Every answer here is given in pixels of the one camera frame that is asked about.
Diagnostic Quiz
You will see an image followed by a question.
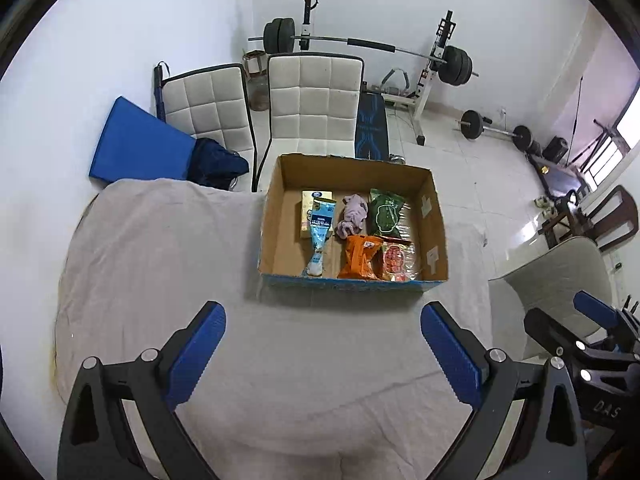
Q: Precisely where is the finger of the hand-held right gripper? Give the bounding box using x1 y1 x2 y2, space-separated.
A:
574 291 621 328
524 308 588 361

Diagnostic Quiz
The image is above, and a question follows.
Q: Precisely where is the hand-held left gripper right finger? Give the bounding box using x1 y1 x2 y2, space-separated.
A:
421 302 587 480

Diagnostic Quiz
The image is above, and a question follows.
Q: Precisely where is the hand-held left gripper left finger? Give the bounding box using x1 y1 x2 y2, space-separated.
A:
57 301 226 480

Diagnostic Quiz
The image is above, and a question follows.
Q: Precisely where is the red snack packet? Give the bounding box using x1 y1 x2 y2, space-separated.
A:
378 239 420 282

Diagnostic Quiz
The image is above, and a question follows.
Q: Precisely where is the orange snack packet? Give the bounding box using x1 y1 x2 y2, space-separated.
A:
337 234 383 280

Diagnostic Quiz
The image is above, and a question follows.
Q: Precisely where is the cardboard box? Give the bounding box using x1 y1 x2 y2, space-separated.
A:
257 153 449 293

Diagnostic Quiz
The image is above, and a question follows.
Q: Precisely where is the green snack packet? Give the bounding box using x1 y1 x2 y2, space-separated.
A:
367 188 412 241

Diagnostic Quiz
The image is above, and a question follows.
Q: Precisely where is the lavender cloth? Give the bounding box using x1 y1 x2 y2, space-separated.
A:
335 193 370 239

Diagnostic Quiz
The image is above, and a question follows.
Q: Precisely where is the long light blue sachet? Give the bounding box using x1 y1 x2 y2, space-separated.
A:
303 197 337 277

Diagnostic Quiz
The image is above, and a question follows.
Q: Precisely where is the small yellow carton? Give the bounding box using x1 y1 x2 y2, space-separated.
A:
299 190 335 240

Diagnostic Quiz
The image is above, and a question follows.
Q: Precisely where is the grey office chair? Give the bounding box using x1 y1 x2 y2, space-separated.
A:
487 236 615 361

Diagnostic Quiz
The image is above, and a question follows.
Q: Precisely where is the dark wooden chair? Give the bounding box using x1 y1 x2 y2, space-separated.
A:
540 185 640 253

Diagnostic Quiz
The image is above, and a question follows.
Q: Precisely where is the grey tablecloth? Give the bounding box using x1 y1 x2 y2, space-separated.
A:
51 177 493 480

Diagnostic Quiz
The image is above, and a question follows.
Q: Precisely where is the black treadmill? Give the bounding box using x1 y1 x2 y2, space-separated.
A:
527 152 591 198

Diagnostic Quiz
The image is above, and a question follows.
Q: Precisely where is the window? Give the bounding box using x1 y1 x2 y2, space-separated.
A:
585 80 640 186

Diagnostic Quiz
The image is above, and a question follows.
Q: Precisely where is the black speaker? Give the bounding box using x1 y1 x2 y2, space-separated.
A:
542 135 569 163

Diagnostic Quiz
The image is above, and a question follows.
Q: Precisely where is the dark blue bag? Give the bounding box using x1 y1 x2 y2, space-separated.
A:
187 137 250 191

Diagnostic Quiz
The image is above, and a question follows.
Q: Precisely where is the short barbell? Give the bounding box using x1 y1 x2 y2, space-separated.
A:
456 109 533 153

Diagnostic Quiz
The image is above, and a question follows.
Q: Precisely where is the blue folded mat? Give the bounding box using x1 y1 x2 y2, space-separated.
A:
88 96 198 182

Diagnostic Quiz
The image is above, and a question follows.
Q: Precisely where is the black blue weight bench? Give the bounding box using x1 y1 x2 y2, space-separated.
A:
354 82 391 161

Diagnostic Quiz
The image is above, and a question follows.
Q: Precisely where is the white padded chair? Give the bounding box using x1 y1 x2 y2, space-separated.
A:
161 63 258 192
252 53 365 193

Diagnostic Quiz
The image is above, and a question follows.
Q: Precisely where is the white barbell rack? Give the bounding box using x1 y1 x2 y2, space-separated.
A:
299 0 458 147

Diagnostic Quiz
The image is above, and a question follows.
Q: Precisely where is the grey bench attachment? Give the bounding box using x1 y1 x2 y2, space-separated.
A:
382 67 416 98

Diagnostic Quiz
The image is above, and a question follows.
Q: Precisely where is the long barbell with black plates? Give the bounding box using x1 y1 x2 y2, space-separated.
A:
248 18 479 86

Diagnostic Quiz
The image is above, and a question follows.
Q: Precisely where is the dark blue pole with strap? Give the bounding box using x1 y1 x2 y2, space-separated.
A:
153 61 171 121

